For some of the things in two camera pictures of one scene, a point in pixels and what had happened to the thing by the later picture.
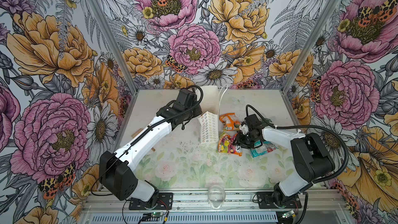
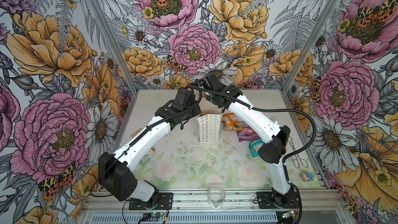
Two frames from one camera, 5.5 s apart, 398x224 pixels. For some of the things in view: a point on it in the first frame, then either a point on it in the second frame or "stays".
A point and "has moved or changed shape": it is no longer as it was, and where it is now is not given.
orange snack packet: (230, 122) stays
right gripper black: (239, 139) to (208, 97)
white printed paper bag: (208, 120) has moved or changed shape
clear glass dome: (216, 196) stays
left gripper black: (198, 112) stays
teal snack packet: (267, 147) stays
